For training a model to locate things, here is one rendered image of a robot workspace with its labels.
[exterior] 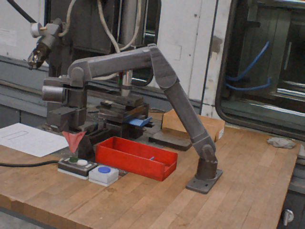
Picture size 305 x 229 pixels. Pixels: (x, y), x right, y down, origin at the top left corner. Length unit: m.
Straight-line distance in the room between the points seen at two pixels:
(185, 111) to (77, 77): 0.33
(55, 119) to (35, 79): 1.53
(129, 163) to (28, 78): 1.52
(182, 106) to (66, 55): 0.58
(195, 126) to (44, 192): 0.48
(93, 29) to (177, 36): 0.70
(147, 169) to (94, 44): 0.52
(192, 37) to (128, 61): 0.94
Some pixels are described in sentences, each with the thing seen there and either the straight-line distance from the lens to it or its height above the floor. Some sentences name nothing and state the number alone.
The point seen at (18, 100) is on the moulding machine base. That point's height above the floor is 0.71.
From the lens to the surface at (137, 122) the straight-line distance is 1.52.
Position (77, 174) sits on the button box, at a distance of 1.25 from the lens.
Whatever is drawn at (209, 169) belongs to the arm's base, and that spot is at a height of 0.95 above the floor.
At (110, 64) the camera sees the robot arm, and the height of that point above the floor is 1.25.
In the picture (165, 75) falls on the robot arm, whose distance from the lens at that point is 1.16.
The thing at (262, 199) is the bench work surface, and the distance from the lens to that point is 1.29.
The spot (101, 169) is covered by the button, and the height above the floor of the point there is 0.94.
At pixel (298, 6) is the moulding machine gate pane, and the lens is 1.91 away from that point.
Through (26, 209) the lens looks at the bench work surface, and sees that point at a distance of 1.12.
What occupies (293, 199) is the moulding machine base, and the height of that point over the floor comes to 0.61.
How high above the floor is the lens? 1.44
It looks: 16 degrees down
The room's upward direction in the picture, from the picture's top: 7 degrees clockwise
